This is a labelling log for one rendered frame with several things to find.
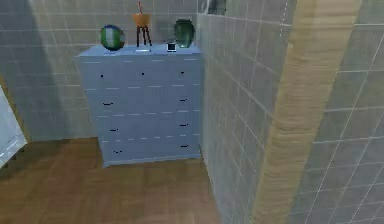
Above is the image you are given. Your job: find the pale blue chest of drawers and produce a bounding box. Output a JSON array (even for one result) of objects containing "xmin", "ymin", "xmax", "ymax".
[{"xmin": 75, "ymin": 43, "xmax": 203, "ymax": 168}]

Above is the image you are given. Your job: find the dark green vase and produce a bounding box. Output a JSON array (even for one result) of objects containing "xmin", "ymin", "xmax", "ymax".
[{"xmin": 173, "ymin": 18, "xmax": 196, "ymax": 49}]

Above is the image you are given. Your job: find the green and white striped ball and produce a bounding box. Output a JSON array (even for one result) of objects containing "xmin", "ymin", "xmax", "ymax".
[{"xmin": 99, "ymin": 24, "xmax": 127, "ymax": 52}]

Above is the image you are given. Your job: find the tan wooden door frame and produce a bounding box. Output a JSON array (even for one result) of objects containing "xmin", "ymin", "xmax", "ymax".
[{"xmin": 250, "ymin": 0, "xmax": 363, "ymax": 224}]

